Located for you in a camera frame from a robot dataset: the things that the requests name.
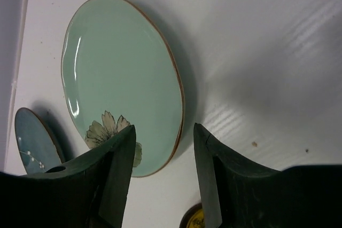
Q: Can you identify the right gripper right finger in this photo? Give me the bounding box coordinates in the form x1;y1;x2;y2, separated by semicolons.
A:
193;123;341;227

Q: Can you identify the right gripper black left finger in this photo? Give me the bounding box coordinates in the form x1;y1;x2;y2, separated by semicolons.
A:
1;125;136;227

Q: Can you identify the small yellow patterned dish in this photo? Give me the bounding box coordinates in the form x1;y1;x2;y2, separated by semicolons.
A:
179;203;205;228

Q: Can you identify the light green flower plate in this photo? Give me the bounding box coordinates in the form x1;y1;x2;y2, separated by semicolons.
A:
61;0;185;177

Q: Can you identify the dark teal speckled plate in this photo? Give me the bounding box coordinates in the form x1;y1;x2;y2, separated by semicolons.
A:
14;107;65;175

